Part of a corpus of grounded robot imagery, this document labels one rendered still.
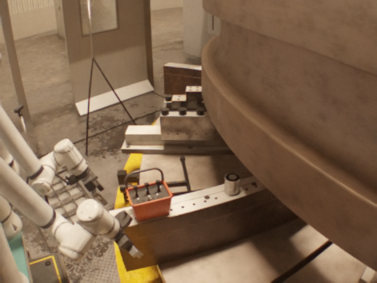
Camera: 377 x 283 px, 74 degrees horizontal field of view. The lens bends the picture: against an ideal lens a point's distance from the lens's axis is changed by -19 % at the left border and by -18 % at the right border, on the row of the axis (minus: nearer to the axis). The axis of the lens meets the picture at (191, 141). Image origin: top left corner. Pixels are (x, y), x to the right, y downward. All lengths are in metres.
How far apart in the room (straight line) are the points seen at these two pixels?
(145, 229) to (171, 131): 1.14
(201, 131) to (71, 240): 1.68
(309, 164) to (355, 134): 0.21
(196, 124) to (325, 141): 1.41
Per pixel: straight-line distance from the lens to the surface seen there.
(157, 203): 1.40
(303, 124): 1.25
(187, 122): 2.39
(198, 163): 2.46
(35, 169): 1.29
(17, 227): 1.56
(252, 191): 1.63
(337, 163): 1.13
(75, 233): 1.00
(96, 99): 4.40
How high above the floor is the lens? 1.74
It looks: 31 degrees down
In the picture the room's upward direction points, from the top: 1 degrees counter-clockwise
